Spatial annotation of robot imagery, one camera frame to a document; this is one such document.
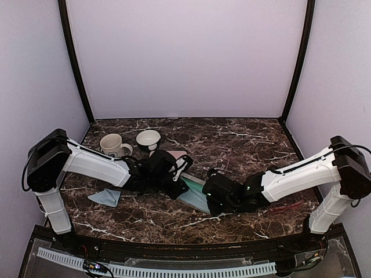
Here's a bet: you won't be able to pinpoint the grey case teal lining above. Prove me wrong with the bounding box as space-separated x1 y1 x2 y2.
177 173 210 214

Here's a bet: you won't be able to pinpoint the clear pink sunglasses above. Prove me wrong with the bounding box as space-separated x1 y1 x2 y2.
260 193 303 214

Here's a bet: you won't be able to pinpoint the small circuit board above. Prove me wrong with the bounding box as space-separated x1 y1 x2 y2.
83 259 107 274

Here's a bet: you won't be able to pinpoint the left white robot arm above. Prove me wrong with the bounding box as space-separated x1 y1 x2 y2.
21 129 193 253

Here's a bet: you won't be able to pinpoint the black frame right post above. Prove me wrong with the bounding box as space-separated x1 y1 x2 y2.
278 0 315 126

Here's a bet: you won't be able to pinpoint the pink glasses case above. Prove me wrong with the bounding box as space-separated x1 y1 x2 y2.
168 151 187 160

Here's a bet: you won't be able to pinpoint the white bowl dark exterior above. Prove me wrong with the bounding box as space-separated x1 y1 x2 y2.
136 130 161 152

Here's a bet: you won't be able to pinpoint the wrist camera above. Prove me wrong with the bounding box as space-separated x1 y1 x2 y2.
207 168 223 180
169 155 194 181

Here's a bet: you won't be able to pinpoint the black front table rail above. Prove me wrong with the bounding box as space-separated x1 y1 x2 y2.
61 235 312 261

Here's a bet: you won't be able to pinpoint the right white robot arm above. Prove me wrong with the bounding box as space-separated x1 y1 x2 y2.
202 136 370 251

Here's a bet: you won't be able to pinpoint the beige ceramic mug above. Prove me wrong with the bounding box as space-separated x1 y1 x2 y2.
100 134 133 158

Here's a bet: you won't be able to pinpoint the light blue cleaning cloth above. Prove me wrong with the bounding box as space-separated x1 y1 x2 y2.
177 189 210 214

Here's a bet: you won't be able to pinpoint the black frame left post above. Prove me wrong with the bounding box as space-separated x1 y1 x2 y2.
57 0 95 125

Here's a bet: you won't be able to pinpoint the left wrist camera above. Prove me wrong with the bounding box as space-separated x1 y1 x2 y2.
169 155 194 181

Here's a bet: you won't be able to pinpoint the white slotted cable duct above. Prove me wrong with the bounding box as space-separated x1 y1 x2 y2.
37 247 277 277

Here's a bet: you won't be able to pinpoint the black frame post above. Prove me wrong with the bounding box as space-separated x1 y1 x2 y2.
278 0 315 126
57 0 95 125

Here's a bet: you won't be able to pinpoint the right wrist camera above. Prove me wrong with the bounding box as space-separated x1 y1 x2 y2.
207 168 223 180

